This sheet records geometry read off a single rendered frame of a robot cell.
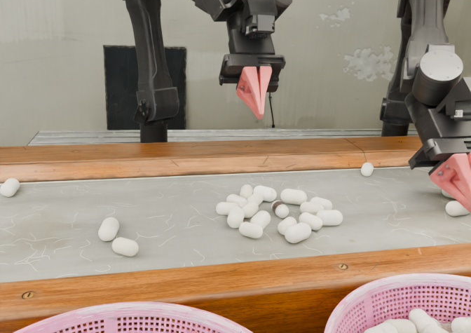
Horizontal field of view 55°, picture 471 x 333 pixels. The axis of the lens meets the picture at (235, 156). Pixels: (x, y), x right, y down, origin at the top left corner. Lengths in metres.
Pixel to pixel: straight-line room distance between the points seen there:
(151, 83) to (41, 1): 1.73
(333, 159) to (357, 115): 2.13
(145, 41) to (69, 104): 1.75
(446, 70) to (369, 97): 2.27
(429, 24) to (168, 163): 0.50
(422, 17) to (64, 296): 0.71
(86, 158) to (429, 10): 0.64
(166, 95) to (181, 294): 0.64
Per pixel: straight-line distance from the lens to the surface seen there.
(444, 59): 0.72
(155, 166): 0.76
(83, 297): 0.45
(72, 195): 0.71
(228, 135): 1.23
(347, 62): 2.86
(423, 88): 0.72
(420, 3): 0.91
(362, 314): 0.47
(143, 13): 1.01
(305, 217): 0.61
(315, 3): 2.76
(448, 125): 0.73
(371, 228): 0.64
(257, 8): 0.72
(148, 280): 0.46
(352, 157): 0.86
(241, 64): 0.73
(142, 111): 1.02
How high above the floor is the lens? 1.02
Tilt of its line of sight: 19 degrees down
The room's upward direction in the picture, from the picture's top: 3 degrees clockwise
